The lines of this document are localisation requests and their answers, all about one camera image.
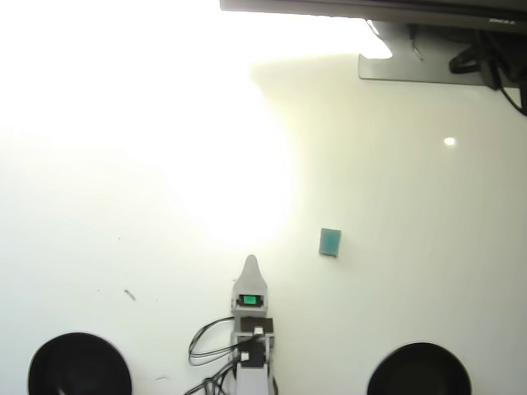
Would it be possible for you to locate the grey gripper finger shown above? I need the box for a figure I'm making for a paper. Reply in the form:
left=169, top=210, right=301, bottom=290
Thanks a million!
left=233, top=254, right=269, bottom=291

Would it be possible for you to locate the blue cube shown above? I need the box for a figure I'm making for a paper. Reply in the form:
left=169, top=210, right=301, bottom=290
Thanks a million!
left=318, top=226, right=343, bottom=258

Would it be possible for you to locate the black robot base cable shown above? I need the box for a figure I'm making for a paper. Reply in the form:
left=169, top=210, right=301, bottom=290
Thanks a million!
left=183, top=358, right=242, bottom=395

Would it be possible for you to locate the black computer monitor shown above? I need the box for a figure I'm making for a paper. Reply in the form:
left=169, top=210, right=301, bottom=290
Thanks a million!
left=218, top=0, right=527, bottom=30

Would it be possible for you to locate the thin grey monitor cable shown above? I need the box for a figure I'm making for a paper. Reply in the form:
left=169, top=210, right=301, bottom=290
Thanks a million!
left=406, top=23, right=425, bottom=63

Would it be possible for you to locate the black round bowl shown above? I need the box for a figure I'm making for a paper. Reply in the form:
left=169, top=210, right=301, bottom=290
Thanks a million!
left=366, top=342, right=473, bottom=395
left=27, top=332, right=134, bottom=395

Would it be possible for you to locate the black looped servo cable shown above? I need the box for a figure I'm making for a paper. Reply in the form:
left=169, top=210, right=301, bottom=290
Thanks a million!
left=188, top=315, right=245, bottom=369

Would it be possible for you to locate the silver monitor stand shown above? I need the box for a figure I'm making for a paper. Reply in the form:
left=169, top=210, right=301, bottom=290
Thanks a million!
left=357, top=19, right=495, bottom=87

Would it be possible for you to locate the black monitor cable bundle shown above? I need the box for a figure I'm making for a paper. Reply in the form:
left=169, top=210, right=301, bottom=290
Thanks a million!
left=447, top=29, right=527, bottom=117

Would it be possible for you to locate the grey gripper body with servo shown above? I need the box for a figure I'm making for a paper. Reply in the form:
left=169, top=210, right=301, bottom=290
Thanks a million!
left=231, top=286, right=270, bottom=318

